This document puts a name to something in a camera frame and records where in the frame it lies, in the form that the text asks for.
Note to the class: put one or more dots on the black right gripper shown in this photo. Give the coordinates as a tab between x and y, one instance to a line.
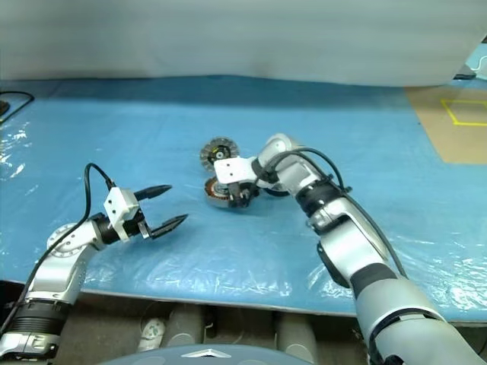
252	192

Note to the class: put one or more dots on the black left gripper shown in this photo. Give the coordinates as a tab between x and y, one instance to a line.
133	228

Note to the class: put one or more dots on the motor housing with copper windings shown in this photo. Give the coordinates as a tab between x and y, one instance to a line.
217	192

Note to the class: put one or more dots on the silver spoked rotor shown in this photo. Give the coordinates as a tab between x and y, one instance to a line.
213	152

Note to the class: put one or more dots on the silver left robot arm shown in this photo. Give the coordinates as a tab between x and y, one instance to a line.
57	266

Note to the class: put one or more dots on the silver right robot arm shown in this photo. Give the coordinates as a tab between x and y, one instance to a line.
354	243

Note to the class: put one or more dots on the blue table mat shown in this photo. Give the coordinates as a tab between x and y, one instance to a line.
190	258

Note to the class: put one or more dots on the grey rounded cylinder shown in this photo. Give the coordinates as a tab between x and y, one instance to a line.
186	323
296	338

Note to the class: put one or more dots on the white object with holes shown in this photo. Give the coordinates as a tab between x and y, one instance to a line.
152	334

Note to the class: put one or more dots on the grey dome with silver emblem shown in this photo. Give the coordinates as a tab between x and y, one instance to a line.
205	355

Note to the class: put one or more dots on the white backdrop sheet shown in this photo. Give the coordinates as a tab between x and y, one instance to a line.
228	38

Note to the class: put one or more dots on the brown cardboard sheet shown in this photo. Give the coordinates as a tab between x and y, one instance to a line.
430	125

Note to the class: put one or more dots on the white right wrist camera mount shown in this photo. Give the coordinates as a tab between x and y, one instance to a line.
234	170

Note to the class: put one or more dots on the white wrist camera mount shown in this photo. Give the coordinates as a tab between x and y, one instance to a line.
116	205
234	170

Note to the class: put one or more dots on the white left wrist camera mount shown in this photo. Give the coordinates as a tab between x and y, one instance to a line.
116	205

